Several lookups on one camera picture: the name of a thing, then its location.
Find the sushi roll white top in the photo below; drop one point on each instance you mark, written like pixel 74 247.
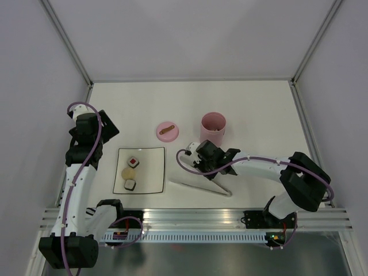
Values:
pixel 129 184

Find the white slotted cable duct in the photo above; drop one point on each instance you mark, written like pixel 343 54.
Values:
pixel 203 237

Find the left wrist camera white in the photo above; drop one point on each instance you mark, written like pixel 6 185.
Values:
pixel 78 110

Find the pink cylindrical lunch box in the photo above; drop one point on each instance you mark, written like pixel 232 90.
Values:
pixel 213 126

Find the aluminium frame post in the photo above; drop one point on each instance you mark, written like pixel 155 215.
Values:
pixel 326 23
pixel 60 30

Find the right aluminium frame post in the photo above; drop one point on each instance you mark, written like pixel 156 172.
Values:
pixel 326 23

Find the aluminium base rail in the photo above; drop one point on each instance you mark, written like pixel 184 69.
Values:
pixel 326 219

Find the pink lid with brown strap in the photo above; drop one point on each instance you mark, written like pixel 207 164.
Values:
pixel 167 132

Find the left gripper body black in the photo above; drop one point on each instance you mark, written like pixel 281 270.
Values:
pixel 108 131

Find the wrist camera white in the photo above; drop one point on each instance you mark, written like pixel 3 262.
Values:
pixel 191 149
pixel 78 110

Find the sushi roll red centre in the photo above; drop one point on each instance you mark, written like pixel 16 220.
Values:
pixel 133 162

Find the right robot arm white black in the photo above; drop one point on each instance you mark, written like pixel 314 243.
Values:
pixel 306 185

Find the steel food tongs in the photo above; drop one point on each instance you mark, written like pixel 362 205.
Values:
pixel 200 183

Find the round beige bun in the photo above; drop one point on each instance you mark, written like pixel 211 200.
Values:
pixel 128 173

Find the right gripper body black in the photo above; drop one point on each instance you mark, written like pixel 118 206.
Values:
pixel 203 165

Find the left aluminium frame post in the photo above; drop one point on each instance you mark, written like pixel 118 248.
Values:
pixel 60 30

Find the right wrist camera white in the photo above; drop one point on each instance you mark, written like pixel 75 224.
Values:
pixel 191 149

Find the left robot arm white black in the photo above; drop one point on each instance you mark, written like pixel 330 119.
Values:
pixel 74 239

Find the white square plate black rim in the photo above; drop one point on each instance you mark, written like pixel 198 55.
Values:
pixel 150 173

